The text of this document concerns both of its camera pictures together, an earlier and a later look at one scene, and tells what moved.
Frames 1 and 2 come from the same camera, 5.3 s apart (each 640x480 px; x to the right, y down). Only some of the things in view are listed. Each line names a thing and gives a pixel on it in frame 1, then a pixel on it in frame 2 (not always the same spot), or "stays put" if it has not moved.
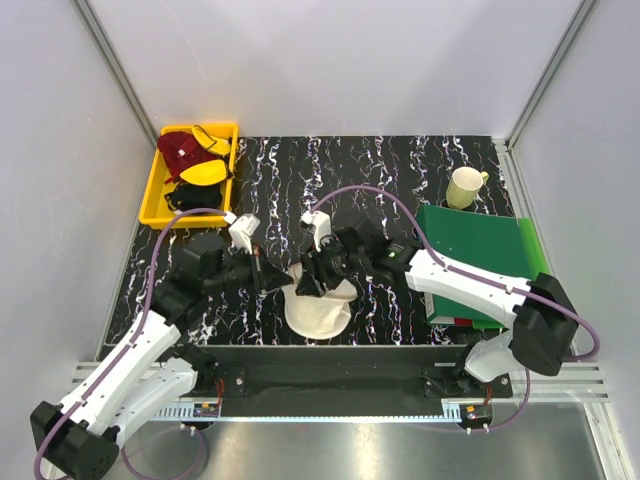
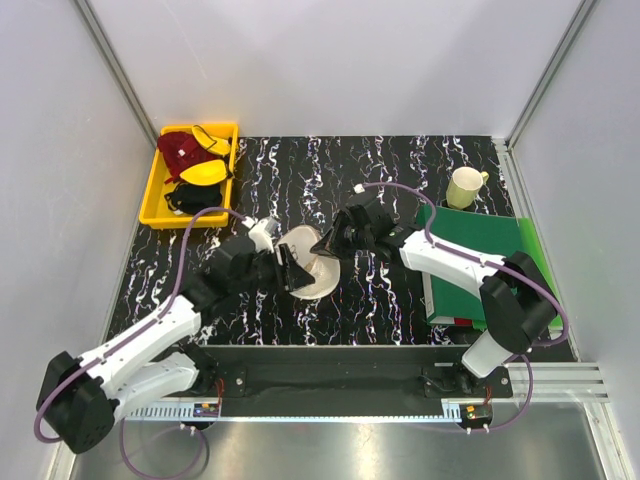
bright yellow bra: (208, 172) stays put
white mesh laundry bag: (318, 317) → (324, 270)
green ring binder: (494, 244) stays put
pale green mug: (464, 186) stays put
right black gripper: (309, 285) → (341, 220)
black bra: (187, 196) stays put
